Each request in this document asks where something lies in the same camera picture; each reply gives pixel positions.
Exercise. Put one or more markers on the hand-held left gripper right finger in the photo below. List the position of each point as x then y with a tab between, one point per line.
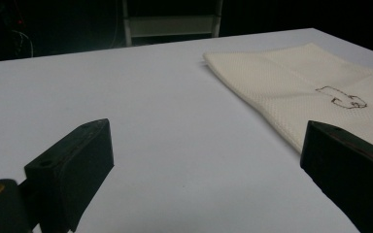
349	168

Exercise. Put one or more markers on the metal frame stand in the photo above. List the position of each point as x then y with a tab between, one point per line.
171	24

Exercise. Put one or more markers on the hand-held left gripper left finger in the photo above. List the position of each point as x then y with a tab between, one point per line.
74	168

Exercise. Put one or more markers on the cream waffle-weave towel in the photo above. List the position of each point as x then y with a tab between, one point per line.
291	81

